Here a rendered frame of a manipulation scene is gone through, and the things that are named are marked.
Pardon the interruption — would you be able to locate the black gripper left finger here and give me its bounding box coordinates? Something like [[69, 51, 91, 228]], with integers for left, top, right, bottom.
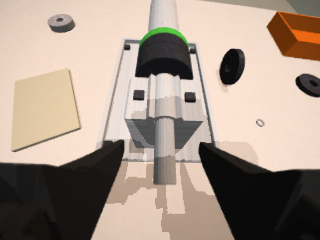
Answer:
[[0, 140, 125, 240]]

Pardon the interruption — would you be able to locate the orange open tray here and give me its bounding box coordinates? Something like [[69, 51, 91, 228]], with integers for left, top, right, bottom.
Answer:
[[267, 11, 320, 61]]

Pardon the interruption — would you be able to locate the white metal shaft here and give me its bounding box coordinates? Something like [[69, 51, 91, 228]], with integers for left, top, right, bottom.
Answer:
[[153, 118, 177, 185]]

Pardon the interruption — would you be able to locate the beige flat square plate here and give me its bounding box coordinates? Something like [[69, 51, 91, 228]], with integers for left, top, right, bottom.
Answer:
[[11, 68, 82, 152]]

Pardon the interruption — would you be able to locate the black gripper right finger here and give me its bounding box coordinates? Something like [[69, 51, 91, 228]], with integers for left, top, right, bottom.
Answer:
[[198, 142, 320, 240]]

